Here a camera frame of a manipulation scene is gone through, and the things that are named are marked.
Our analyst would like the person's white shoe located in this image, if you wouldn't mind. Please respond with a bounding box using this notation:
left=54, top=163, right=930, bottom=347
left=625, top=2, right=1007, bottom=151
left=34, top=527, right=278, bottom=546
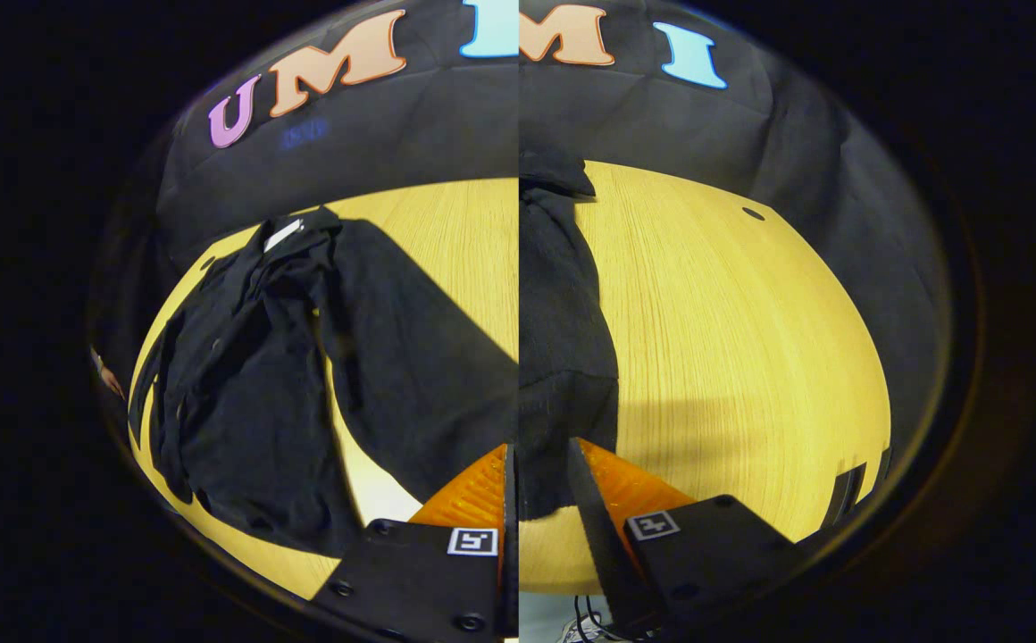
left=558, top=621, right=635, bottom=643

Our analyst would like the black backdrop cloth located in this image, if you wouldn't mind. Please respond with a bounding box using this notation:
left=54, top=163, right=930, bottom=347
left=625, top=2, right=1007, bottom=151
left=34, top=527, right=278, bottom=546
left=89, top=0, right=952, bottom=447

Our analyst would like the black buttoned shirt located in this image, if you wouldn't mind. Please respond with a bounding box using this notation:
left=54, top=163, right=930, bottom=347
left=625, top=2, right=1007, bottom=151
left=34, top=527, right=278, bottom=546
left=129, top=147, right=619, bottom=559

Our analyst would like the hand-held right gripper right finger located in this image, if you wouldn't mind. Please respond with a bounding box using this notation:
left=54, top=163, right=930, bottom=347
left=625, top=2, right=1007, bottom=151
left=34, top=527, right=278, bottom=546
left=565, top=437, right=797, bottom=635

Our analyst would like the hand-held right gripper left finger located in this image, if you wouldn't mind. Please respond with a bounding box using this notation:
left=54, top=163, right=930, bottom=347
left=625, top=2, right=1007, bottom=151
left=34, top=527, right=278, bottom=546
left=308, top=442, right=519, bottom=643

